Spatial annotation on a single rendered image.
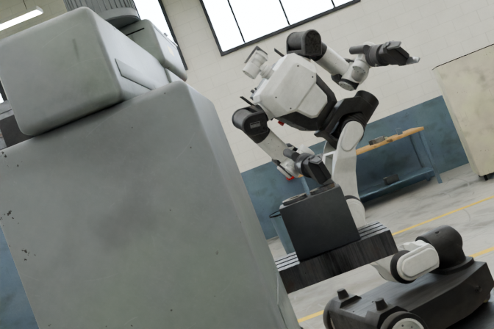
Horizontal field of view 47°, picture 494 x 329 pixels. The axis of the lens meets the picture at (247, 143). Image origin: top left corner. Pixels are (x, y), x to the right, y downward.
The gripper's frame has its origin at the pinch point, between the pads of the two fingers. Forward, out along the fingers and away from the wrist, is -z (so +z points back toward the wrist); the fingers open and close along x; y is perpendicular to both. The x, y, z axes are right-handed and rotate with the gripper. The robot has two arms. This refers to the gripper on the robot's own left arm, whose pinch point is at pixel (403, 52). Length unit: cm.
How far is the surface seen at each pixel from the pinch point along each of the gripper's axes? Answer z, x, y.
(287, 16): 663, -220, 275
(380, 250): -23, -10, -71
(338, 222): -13, 3, -69
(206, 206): -64, 70, -87
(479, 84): 355, -371, 227
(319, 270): -14, 1, -86
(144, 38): 7, 84, -49
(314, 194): -7, 12, -65
